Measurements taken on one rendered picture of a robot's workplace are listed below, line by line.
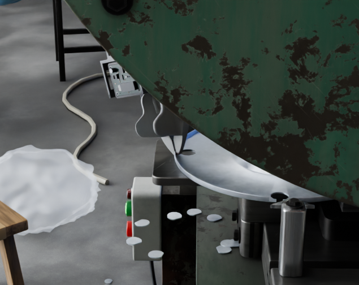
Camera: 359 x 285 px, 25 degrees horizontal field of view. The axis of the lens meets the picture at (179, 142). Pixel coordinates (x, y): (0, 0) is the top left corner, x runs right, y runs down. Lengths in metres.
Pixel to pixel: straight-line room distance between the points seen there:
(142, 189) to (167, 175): 0.32
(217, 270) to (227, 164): 0.14
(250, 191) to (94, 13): 0.49
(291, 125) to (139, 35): 0.13
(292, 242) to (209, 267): 0.19
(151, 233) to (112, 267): 1.00
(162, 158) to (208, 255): 0.15
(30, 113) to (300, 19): 3.09
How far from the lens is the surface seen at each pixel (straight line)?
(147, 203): 1.40
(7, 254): 2.02
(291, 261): 1.00
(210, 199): 1.32
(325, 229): 1.09
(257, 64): 0.60
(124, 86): 1.08
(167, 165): 1.11
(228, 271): 1.13
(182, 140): 1.12
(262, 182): 1.06
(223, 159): 1.13
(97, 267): 2.42
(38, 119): 3.57
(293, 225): 0.97
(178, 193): 1.40
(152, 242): 1.43
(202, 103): 0.61
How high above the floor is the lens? 1.22
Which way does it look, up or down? 22 degrees down
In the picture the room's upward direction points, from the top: straight up
